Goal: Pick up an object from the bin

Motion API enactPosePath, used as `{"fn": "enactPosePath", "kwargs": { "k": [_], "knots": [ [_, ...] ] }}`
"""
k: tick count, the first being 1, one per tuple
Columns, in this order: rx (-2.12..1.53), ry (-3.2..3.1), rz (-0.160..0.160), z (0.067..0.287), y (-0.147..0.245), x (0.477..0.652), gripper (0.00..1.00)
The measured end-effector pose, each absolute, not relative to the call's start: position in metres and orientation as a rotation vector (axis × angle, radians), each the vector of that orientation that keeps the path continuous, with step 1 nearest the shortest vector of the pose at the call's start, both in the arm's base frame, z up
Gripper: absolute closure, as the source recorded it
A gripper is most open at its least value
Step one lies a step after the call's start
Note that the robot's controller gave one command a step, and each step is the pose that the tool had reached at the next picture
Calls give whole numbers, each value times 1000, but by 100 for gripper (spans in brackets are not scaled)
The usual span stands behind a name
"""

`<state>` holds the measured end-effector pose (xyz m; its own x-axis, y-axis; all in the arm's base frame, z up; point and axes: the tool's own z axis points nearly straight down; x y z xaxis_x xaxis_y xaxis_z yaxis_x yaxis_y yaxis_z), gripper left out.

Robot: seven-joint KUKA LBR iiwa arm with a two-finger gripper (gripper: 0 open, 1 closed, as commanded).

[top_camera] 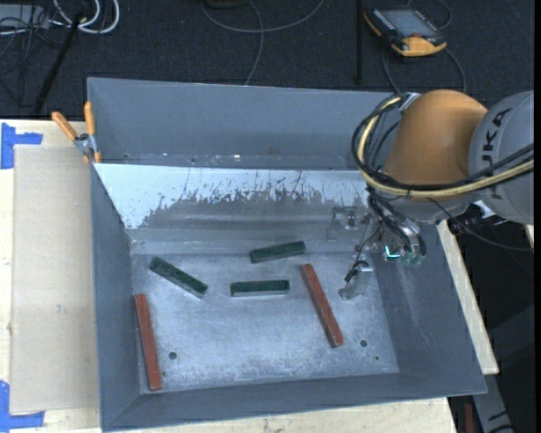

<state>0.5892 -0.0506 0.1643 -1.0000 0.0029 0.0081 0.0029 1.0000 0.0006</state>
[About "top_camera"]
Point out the pale flat board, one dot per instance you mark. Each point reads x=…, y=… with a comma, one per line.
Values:
x=54, y=278

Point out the dark green flat block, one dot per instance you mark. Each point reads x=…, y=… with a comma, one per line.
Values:
x=259, y=288
x=178, y=278
x=277, y=251

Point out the grey metal bin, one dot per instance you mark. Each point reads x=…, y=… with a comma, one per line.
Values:
x=261, y=332

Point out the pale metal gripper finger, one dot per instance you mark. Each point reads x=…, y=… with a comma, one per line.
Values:
x=342, y=224
x=360, y=279

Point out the red-brown flat block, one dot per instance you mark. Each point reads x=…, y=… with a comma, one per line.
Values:
x=321, y=306
x=147, y=341

